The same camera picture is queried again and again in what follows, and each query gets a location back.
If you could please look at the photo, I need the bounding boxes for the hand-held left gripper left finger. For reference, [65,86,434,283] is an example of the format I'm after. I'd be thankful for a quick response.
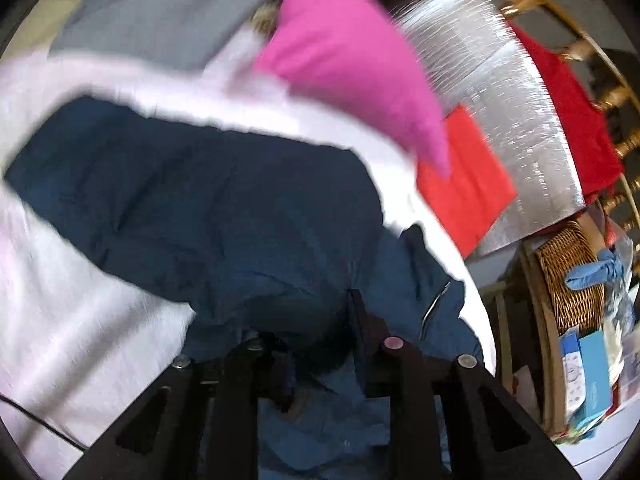
[64,335,301,480]

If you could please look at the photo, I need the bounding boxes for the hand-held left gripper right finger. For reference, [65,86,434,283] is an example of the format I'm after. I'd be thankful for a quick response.
[347,287,583,480]

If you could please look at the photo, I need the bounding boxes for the navy blue jacket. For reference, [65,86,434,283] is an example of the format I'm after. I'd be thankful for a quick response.
[2,95,486,480]

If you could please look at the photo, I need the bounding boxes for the orange-red folded cloth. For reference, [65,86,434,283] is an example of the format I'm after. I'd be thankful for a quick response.
[415,105,518,260]

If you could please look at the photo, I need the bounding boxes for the white bed sheet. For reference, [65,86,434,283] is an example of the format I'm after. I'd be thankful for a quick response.
[0,25,496,480]

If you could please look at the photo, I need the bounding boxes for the wicker basket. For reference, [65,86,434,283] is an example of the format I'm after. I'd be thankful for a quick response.
[535,220,608,333]

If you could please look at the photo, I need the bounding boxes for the white and blue box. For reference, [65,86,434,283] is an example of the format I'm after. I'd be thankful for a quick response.
[560,332,586,411]

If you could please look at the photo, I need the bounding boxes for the blue cardboard box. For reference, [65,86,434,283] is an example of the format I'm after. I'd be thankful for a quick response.
[575,330,613,426]

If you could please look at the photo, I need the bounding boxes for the light blue knotted cloth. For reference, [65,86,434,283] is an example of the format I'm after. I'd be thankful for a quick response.
[565,249,626,291]

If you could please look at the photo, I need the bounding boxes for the clear plastic bag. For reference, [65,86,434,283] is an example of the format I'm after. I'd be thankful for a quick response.
[600,230,640,361]

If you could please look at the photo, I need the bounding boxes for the pink pillow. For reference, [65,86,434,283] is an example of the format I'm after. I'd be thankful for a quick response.
[252,0,453,178]

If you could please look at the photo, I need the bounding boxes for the silver foil mat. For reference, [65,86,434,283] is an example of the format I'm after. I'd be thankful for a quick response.
[390,0,587,258]

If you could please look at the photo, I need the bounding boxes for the red cloth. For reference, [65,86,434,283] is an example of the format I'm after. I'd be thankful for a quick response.
[510,22,626,206]

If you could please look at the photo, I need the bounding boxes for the wooden chair back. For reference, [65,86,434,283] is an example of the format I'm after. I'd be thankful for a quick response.
[340,0,640,231]

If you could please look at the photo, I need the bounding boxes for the grey cloth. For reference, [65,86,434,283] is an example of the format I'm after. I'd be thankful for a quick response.
[47,0,301,73]

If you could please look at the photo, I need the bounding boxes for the rattan shelf frame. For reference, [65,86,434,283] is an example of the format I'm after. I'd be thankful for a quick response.
[492,205,640,441]

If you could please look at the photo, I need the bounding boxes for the black cable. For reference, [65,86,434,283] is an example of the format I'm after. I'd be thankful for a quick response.
[0,395,86,451]

